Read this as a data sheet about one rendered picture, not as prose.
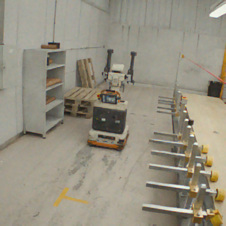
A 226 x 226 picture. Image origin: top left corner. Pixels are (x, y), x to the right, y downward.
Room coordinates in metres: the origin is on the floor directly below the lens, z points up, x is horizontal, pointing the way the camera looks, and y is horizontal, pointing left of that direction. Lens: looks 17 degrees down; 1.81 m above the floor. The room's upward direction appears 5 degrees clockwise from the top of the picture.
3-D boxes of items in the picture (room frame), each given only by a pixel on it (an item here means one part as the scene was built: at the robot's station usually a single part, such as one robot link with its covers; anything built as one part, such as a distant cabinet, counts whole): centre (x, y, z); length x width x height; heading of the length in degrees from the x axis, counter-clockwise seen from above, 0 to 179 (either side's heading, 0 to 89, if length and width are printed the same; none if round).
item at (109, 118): (4.07, 0.05, 0.59); 0.55 x 0.34 x 0.83; 79
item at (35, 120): (4.50, 1.31, 0.78); 0.90 x 0.45 x 1.55; 170
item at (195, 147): (1.60, -0.61, 0.92); 0.04 x 0.04 x 0.48; 80
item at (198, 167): (1.36, -0.57, 0.88); 0.04 x 0.04 x 0.48; 80
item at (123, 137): (4.16, 0.03, 0.16); 0.67 x 0.64 x 0.25; 169
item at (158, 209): (1.09, -0.39, 0.95); 0.36 x 0.03 x 0.03; 80
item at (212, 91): (8.85, -3.69, 0.36); 0.59 x 0.58 x 0.73; 170
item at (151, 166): (1.57, -0.54, 0.95); 0.50 x 0.04 x 0.04; 80
